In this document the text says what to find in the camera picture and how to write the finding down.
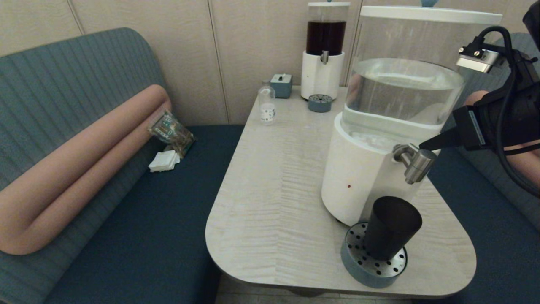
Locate silver metal dispenser tap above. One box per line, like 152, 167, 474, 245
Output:
392, 144, 438, 185

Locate black tapered cup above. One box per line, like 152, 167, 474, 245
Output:
364, 196, 423, 261

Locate large white water dispenser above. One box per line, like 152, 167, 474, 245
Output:
321, 5, 503, 227

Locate teal bench beside water dispenser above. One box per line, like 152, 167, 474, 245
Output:
426, 32, 540, 304

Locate small blue-grey drip tray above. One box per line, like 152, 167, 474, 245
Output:
308, 94, 333, 113

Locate small dark drink dispenser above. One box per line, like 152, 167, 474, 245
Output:
301, 0, 351, 101

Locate large blue-grey perforated drip tray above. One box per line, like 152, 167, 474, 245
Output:
340, 222, 408, 289

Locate blue-grey napkin box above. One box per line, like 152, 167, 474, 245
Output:
270, 73, 293, 99

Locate small clear plastic bottle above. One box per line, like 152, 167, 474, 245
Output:
258, 79, 277, 126

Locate white folded napkins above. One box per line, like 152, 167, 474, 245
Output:
148, 149, 181, 173

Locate long pink bolster cushion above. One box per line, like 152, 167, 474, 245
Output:
0, 84, 172, 255

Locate teal bench with snack packet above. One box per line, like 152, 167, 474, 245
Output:
0, 28, 245, 304

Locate black right camera cable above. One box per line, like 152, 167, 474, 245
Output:
476, 26, 540, 199

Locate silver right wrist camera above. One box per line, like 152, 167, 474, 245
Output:
456, 46, 505, 74

